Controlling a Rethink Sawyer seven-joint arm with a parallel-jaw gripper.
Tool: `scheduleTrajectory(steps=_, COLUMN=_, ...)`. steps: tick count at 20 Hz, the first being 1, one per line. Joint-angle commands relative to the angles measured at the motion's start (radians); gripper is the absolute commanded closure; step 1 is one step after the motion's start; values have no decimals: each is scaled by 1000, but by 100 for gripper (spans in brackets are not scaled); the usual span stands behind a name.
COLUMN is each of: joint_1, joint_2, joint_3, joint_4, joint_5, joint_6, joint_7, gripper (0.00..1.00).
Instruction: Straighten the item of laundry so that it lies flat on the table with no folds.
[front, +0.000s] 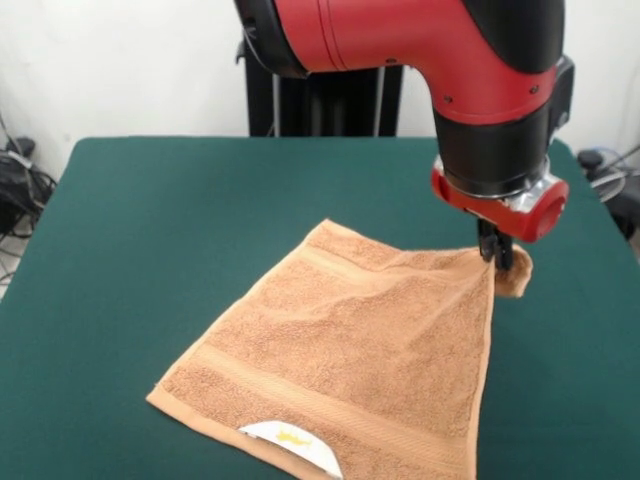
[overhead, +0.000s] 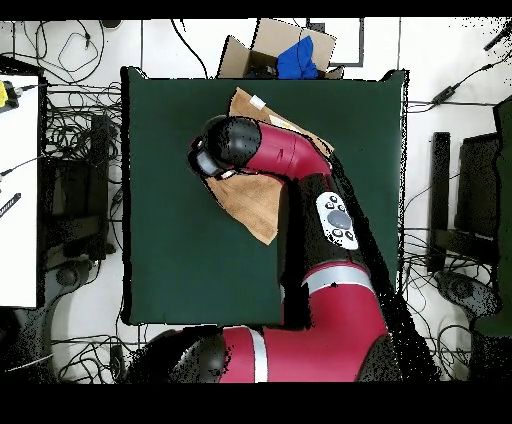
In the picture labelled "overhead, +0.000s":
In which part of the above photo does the orange terry towel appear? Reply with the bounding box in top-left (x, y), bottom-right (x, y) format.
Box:
top-left (204, 86), bottom-right (335, 246)

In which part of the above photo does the dark green table cloth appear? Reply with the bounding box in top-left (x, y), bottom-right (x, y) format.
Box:
top-left (120, 65), bottom-right (409, 326)

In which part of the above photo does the brown cardboard box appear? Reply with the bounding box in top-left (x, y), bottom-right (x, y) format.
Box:
top-left (215, 17), bottom-right (345, 80)

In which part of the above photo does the blue cloth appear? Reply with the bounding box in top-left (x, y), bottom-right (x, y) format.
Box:
top-left (276, 35), bottom-right (320, 80)

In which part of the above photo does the black equipment stand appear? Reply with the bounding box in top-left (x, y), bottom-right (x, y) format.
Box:
top-left (39, 113), bottom-right (117, 261)
top-left (425, 131), bottom-right (501, 273)

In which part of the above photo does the white desk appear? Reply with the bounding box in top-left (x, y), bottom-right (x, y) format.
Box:
top-left (0, 73), bottom-right (41, 309)

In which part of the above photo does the yellow and black device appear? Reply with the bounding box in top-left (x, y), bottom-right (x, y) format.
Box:
top-left (0, 79), bottom-right (20, 115)

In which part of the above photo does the black cable tangle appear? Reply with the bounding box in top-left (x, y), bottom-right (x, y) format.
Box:
top-left (399, 227), bottom-right (497, 381)
top-left (51, 323), bottom-right (149, 383)
top-left (39, 79), bottom-right (123, 169)

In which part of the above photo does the black power adapter with cable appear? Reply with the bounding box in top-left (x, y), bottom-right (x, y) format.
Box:
top-left (406, 51), bottom-right (512, 115)

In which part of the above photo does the grey looped cable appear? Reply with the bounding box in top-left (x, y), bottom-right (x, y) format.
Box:
top-left (35, 19), bottom-right (106, 85)

